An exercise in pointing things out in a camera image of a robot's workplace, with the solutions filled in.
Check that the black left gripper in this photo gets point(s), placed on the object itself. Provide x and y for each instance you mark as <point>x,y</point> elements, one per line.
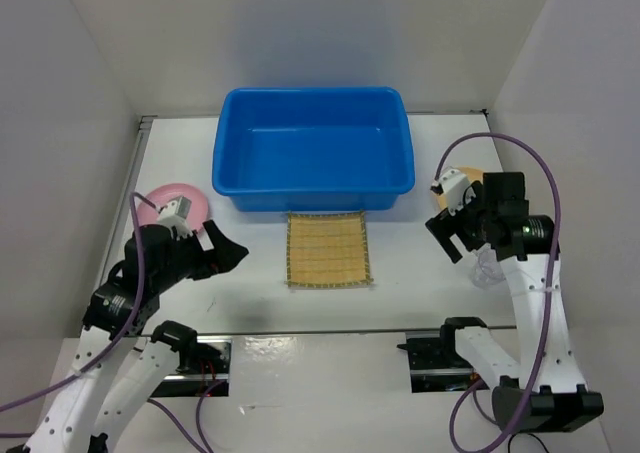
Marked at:
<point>226,253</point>

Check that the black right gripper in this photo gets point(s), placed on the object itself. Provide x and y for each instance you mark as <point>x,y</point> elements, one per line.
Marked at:
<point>442,226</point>

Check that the pink plastic plate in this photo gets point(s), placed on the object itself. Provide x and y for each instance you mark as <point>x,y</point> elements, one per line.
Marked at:
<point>161,197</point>

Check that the woven bamboo mat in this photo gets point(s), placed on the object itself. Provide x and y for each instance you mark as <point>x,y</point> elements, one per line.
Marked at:
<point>327,251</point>

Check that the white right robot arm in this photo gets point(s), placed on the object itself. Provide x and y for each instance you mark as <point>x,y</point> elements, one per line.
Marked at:
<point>543,390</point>

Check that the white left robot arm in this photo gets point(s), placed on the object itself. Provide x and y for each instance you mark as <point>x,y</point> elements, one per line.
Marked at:
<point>93,405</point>

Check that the blue plastic bin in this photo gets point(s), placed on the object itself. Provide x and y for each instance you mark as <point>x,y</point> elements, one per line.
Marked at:
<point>313,149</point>

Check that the yellow plastic plate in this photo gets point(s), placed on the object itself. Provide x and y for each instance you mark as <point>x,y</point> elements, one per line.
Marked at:
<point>452,185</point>

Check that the clear plastic cup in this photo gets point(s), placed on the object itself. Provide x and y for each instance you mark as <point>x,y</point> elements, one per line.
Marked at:
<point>486,271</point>

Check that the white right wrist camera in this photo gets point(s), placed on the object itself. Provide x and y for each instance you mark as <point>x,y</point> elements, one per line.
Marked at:
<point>452,188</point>

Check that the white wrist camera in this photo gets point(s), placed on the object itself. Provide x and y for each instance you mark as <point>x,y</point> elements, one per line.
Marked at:
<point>173,215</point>
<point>452,188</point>

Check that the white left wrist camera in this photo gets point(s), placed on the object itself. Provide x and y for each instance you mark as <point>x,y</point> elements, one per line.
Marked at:
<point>173,215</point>

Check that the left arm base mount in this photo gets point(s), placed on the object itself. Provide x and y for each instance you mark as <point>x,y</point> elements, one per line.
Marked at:
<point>212,366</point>

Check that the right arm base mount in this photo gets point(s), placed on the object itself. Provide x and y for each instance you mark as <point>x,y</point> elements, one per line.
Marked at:
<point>433,368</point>

